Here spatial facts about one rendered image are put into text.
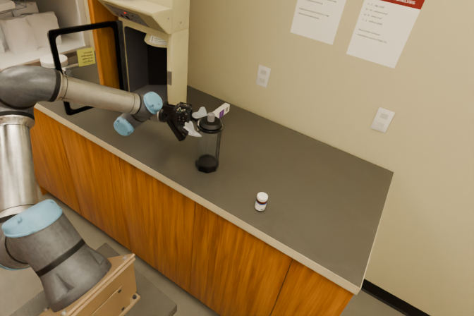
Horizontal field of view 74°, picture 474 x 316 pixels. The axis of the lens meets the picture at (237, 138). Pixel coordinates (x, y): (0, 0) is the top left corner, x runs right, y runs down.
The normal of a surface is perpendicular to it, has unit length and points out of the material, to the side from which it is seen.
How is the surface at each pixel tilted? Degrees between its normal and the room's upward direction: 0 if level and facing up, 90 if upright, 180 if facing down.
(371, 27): 90
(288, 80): 90
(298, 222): 0
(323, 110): 90
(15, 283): 0
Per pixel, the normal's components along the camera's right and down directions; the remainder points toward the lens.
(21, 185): 0.64, -0.40
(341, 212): 0.12, -0.80
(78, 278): 0.33, -0.48
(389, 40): -0.52, 0.45
